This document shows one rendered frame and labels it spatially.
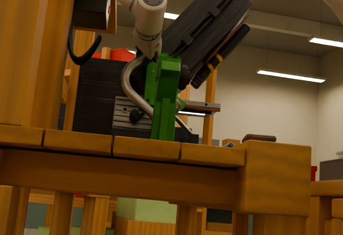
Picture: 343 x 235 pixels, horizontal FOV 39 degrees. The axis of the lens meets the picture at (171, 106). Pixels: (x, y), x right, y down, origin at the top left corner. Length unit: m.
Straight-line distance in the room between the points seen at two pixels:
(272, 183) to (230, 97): 10.48
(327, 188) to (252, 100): 10.35
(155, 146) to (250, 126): 10.58
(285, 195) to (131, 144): 0.33
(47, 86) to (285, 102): 10.77
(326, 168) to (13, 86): 0.85
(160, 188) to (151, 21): 0.54
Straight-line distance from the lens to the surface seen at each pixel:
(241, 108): 11.55
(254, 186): 1.03
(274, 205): 1.05
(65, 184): 1.09
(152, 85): 1.67
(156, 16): 1.41
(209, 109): 1.81
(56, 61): 1.45
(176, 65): 1.38
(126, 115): 1.63
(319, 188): 1.41
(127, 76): 1.62
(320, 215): 1.42
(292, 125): 12.00
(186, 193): 1.09
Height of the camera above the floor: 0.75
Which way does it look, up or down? 11 degrees up
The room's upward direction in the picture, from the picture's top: 5 degrees clockwise
